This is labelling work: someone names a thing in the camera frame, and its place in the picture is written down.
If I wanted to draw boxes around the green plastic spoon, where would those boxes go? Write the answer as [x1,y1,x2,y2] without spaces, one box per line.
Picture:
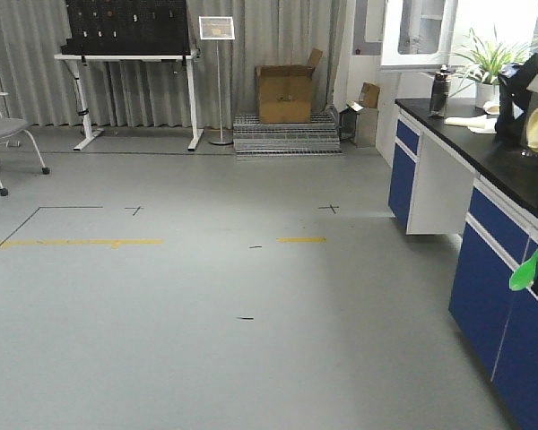
[509,247,538,291]

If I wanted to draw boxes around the blue lab cabinet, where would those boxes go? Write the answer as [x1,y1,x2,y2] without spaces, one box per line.
[388,108,538,429]

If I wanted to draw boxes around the white fume cabinet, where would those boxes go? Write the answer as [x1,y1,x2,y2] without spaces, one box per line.
[380,0,457,72]

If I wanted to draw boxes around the black lab counter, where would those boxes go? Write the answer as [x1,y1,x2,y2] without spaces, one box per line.
[395,98,538,219]

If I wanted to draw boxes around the black glovebox with glove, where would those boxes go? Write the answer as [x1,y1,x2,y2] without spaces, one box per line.
[495,48,538,156]

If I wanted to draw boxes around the white papers on counter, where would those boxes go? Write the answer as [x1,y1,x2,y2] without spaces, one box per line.
[445,101,500,134]

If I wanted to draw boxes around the potted green plant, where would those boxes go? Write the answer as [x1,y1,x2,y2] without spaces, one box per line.
[451,28,538,109]

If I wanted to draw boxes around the dark water bottle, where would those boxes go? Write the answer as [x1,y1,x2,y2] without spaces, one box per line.
[430,64,452,117]

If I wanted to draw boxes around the small metal bin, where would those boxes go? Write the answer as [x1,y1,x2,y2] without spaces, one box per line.
[339,101,379,148]

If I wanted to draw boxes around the small cardboard box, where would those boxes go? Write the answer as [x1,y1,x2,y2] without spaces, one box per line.
[359,82,380,108]

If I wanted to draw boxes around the metal grating platform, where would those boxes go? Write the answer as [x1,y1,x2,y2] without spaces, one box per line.
[233,112,343,156]

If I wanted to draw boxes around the large cardboard box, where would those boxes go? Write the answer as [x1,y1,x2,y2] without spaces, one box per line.
[256,48,323,124]

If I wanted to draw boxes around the sign on metal stand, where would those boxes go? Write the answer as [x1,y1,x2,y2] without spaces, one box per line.
[198,15,235,146]

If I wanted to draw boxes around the grey curtain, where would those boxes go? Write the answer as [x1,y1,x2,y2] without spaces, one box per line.
[0,1,349,127]

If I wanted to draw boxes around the white standing desk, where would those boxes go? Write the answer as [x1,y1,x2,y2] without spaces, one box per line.
[54,48,203,151]

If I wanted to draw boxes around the black pegboard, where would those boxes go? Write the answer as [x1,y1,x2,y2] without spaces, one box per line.
[61,0,191,56]

